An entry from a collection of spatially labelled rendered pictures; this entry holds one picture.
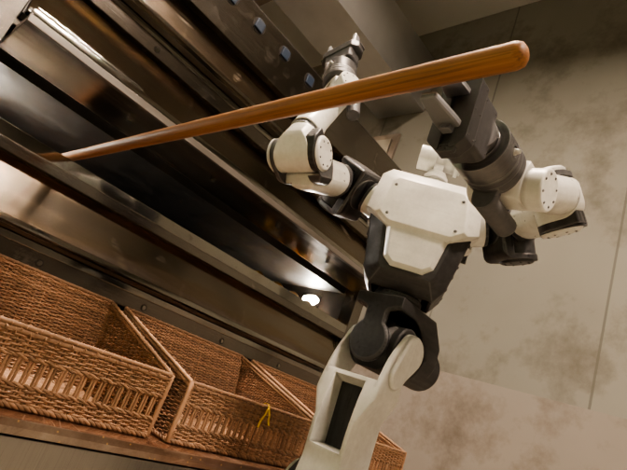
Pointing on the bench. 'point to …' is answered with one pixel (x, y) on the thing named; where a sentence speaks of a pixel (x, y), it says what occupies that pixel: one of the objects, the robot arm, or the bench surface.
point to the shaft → (335, 96)
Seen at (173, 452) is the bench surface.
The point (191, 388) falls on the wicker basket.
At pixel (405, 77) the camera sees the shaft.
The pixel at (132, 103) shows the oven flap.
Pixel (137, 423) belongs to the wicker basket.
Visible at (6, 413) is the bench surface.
